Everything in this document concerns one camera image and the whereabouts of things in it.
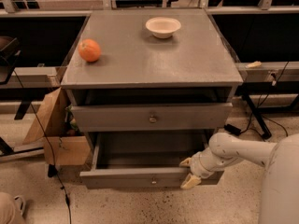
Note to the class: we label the small yellow foam piece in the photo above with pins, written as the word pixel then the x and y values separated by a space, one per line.
pixel 254 64

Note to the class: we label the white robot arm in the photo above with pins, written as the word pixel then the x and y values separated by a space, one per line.
pixel 280 187

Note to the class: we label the grey top drawer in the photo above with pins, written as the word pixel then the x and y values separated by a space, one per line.
pixel 108 118

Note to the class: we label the black chair left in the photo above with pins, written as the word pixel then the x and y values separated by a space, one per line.
pixel 9 53

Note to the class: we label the white paper bowl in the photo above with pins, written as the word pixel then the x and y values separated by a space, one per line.
pixel 162 27

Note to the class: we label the orange fruit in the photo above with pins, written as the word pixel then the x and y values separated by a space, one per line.
pixel 89 50

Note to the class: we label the black table leg right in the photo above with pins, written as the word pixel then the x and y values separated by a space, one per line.
pixel 255 112

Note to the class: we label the grey drawer cabinet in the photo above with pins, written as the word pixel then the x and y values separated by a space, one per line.
pixel 137 68

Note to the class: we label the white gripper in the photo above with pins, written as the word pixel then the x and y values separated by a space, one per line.
pixel 197 166

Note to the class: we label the grey drawer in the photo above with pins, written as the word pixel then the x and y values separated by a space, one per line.
pixel 147 159
pixel 108 118

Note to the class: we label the brown cardboard box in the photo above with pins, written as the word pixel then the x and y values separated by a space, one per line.
pixel 50 130

